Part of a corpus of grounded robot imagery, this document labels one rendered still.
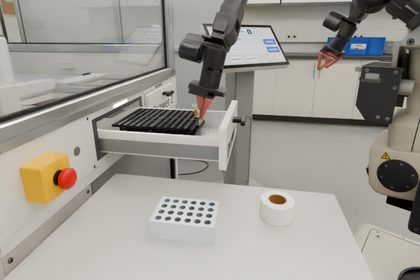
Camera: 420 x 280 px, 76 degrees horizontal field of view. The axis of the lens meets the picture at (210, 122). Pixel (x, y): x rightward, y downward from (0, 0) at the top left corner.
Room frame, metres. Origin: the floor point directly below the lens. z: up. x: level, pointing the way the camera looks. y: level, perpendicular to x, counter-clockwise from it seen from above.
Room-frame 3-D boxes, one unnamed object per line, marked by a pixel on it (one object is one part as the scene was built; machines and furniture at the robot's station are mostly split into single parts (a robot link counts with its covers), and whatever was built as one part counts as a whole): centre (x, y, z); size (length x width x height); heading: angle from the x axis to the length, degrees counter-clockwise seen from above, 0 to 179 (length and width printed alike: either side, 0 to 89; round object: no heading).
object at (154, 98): (1.09, 0.20, 0.87); 0.29 x 0.02 x 0.11; 170
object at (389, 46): (3.62, -2.55, 0.99); 0.40 x 0.31 x 0.17; 80
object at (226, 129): (0.72, -0.06, 0.87); 0.29 x 0.02 x 0.11; 170
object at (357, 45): (3.66, -1.89, 1.01); 0.61 x 0.41 x 0.22; 80
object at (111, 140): (0.76, 0.15, 0.86); 0.40 x 0.26 x 0.06; 80
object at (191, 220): (0.45, 0.05, 0.78); 0.12 x 0.08 x 0.04; 82
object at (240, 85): (1.69, -0.22, 0.51); 0.50 x 0.45 x 1.02; 30
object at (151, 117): (0.75, 0.14, 0.87); 0.22 x 0.18 x 0.06; 80
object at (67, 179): (0.44, 0.27, 0.88); 0.04 x 0.03 x 0.04; 170
